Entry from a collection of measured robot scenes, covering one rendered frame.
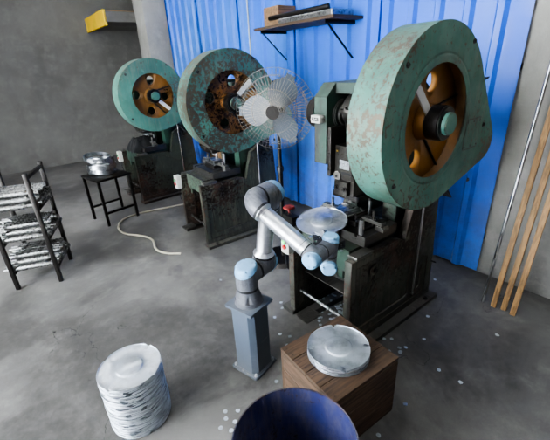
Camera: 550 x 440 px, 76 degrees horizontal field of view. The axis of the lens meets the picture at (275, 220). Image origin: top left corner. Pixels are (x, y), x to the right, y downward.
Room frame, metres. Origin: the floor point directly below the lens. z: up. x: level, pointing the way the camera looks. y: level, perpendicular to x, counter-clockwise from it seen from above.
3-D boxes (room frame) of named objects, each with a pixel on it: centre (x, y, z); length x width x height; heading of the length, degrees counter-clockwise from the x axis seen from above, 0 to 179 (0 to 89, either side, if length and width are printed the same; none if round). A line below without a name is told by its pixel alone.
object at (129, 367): (1.27, 0.73, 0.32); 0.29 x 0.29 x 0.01
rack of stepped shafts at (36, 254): (2.71, 2.07, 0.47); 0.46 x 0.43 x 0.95; 107
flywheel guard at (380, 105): (1.78, -0.76, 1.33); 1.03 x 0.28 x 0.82; 127
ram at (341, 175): (1.96, -0.44, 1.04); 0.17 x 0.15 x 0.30; 127
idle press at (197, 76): (3.59, 0.27, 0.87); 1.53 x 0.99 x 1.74; 125
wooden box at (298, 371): (1.25, -0.27, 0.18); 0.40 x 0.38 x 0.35; 124
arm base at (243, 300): (1.55, 0.16, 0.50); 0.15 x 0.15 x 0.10
